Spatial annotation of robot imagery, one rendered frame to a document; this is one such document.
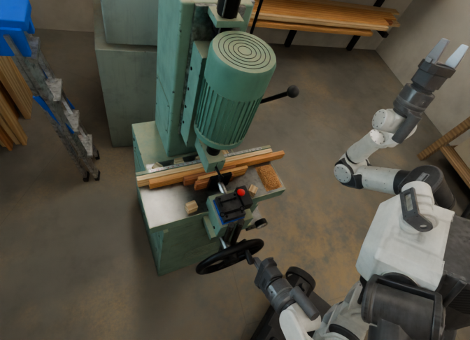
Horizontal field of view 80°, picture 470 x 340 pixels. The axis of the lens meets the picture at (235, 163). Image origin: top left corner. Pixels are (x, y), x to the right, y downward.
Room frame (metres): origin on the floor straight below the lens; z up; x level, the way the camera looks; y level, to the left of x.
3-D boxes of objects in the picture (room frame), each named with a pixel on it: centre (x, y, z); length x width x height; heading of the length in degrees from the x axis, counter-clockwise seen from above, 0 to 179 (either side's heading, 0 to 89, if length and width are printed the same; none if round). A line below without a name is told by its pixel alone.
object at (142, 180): (0.66, 0.09, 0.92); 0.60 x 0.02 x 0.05; 133
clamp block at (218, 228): (0.50, -0.06, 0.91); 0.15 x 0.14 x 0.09; 133
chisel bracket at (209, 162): (0.64, 0.11, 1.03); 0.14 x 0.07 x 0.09; 43
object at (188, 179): (0.62, 0.07, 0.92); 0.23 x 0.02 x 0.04; 133
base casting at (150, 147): (0.72, 0.18, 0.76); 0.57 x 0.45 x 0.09; 43
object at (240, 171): (0.64, 0.03, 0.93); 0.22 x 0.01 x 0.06; 133
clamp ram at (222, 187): (0.57, 0.01, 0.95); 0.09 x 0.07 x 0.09; 133
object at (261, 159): (0.68, 0.04, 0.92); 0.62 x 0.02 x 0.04; 133
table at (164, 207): (0.57, 0.00, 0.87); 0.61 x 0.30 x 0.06; 133
